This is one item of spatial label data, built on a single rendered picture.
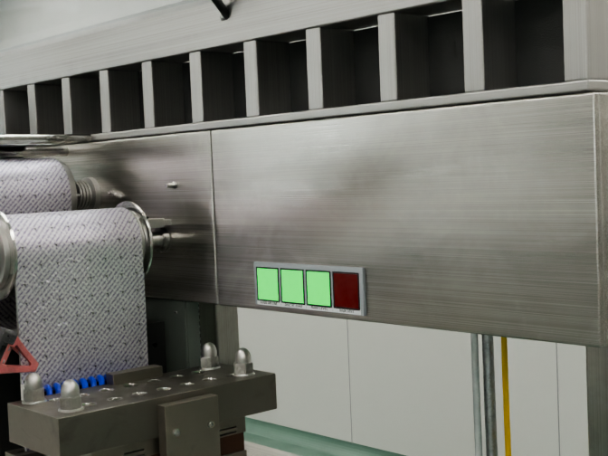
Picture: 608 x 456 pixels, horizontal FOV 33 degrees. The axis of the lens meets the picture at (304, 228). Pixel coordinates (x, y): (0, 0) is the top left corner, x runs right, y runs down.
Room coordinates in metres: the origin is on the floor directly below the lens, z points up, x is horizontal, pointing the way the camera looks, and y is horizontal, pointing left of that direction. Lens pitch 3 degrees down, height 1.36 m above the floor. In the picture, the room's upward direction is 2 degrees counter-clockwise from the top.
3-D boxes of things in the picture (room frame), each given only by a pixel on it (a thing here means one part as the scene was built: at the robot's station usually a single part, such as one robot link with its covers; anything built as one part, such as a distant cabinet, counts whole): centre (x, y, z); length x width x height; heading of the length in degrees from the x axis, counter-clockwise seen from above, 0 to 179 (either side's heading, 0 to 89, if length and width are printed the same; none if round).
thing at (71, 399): (1.48, 0.35, 1.05); 0.04 x 0.04 x 0.04
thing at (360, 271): (1.57, 0.00, 1.18); 0.25 x 0.01 x 0.07; 42
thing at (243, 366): (1.69, 0.11, 1.05); 0.04 x 0.04 x 0.04
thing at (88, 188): (2.02, 0.45, 1.33); 0.07 x 0.07 x 0.07; 42
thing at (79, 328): (1.68, 0.37, 1.11); 0.23 x 0.01 x 0.18; 132
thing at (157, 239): (1.84, 0.28, 1.25); 0.07 x 0.04 x 0.04; 132
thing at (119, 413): (1.62, 0.26, 1.00); 0.40 x 0.16 x 0.06; 132
